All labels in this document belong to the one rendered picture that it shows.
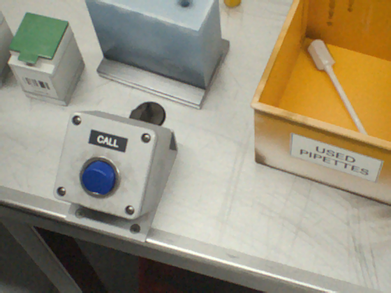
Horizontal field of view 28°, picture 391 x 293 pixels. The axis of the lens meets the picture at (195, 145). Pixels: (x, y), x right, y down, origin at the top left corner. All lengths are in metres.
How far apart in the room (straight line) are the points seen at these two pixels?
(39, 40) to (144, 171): 0.15
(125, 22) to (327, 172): 0.20
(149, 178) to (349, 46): 0.22
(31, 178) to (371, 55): 0.31
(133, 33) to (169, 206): 0.15
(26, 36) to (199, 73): 0.15
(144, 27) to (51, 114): 0.13
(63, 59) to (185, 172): 0.14
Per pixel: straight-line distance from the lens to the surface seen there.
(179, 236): 0.64
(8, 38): 0.72
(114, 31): 0.66
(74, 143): 0.60
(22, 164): 0.69
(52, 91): 0.69
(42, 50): 0.66
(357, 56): 0.70
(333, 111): 0.67
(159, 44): 0.65
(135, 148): 0.59
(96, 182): 0.59
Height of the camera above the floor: 1.47
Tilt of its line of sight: 63 degrees down
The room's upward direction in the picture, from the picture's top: 10 degrees counter-clockwise
